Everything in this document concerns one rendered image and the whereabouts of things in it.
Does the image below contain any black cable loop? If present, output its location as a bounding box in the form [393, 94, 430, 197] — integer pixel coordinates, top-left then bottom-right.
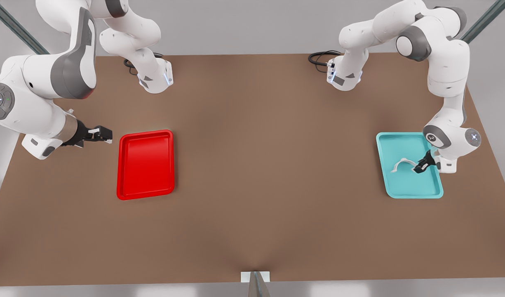
[124, 53, 164, 76]
[308, 51, 343, 73]

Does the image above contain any red rectangular tray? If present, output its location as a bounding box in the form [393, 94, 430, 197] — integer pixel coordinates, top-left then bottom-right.
[117, 130, 175, 200]

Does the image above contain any teal rectangular tray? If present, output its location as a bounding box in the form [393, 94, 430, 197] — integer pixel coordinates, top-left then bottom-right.
[376, 132, 444, 199]

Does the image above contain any silver frame post with foot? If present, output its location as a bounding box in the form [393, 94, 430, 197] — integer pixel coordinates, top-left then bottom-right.
[241, 271, 271, 297]

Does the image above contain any white drainage pipe clamp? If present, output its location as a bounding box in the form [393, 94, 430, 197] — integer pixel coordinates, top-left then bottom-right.
[391, 158, 418, 173]

